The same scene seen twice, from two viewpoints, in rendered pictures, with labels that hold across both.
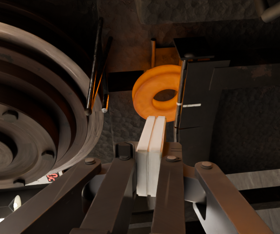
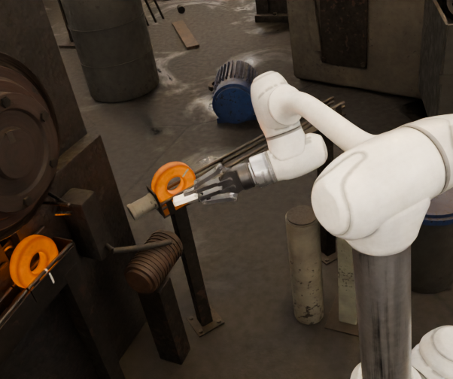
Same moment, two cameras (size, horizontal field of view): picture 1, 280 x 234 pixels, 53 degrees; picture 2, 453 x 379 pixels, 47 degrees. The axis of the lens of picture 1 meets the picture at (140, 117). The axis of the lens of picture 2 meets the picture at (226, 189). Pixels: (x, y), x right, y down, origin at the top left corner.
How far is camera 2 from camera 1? 1.51 m
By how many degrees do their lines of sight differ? 100
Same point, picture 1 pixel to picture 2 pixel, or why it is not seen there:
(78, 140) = (1, 224)
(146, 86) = (44, 240)
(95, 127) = (8, 230)
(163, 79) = (52, 246)
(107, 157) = not seen: outside the picture
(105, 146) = not seen: outside the picture
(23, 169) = not seen: outside the picture
